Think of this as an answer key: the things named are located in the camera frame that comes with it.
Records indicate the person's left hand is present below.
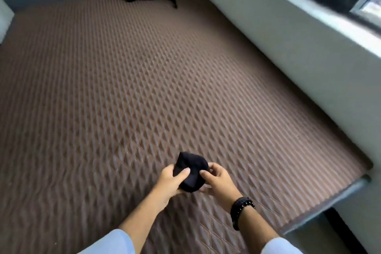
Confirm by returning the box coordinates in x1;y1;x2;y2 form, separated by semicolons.
151;164;191;204

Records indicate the person's right hand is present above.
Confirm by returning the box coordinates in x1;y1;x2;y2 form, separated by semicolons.
199;162;242;205

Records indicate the black sock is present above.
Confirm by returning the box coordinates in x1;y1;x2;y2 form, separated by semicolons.
173;152;210;193

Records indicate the person's left forearm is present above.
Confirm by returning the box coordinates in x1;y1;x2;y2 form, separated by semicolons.
78;192;170;254

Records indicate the person's right forearm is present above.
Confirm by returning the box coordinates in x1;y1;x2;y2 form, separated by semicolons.
235;202;303;254

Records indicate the brown quilted mattress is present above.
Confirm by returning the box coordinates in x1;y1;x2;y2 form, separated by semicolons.
0;0;373;254

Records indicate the black beaded bracelet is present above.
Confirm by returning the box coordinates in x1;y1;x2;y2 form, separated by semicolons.
230;197;256;231

